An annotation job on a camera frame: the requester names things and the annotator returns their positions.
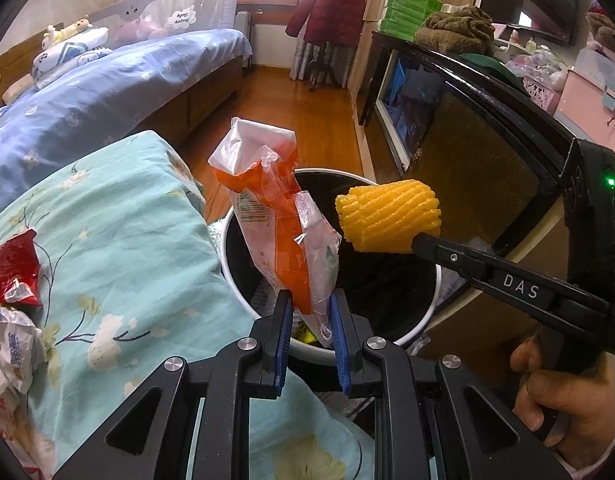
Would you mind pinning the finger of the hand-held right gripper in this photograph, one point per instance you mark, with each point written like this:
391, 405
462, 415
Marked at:
487, 270

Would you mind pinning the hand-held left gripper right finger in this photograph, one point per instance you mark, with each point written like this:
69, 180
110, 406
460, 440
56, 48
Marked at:
337, 345

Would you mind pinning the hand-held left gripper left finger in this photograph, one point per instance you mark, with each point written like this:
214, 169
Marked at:
282, 340

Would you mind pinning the white bin with black liner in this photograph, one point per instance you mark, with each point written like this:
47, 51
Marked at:
387, 300

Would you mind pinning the orange white plastic bag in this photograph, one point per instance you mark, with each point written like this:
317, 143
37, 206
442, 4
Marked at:
277, 240

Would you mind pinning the yellow foam fruit net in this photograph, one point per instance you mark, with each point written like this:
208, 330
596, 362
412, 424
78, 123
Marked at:
387, 215

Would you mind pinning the person's right hand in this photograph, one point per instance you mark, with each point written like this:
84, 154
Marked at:
577, 410

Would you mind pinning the black framed glass cabinet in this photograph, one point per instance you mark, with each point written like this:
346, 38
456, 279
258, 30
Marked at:
467, 150

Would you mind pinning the pink storage box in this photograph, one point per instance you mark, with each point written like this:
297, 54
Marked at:
587, 90

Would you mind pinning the pink perforated basket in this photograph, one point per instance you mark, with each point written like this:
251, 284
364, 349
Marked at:
540, 92

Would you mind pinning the dark green cloth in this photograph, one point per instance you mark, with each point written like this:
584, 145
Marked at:
487, 67

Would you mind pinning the brown fluffy towel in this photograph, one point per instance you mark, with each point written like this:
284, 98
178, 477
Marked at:
452, 27

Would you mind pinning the wooden wardrobe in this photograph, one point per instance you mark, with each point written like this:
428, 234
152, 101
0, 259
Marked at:
362, 60

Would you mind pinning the dark coat stand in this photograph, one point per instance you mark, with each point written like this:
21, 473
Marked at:
321, 65

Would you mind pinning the stack of green boxes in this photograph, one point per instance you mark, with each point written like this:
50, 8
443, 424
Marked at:
407, 10

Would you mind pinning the red snack wrapper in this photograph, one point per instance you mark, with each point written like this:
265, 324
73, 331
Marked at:
12, 270

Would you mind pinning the white red crumpled wrapper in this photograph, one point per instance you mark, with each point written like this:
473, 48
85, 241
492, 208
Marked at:
12, 425

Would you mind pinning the blue floral bed cover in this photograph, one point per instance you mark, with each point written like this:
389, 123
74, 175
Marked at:
112, 95

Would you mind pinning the red padded jacket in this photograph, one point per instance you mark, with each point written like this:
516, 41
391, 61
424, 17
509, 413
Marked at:
332, 10

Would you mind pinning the wooden desk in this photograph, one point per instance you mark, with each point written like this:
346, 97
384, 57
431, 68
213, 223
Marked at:
272, 25

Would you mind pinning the pink plush toy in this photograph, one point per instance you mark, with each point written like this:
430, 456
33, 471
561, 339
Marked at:
137, 30

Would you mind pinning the blue white printed pillow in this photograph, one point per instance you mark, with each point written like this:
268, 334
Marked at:
67, 55

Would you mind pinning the beige small pillow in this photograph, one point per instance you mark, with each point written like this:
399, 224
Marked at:
17, 90

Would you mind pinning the yellow plush toy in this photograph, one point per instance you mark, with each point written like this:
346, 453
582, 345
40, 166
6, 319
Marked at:
67, 32

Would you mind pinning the wooden headboard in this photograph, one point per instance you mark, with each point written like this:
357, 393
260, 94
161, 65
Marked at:
7, 70

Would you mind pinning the grey bed rail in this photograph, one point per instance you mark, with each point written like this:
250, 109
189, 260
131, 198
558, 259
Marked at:
177, 5

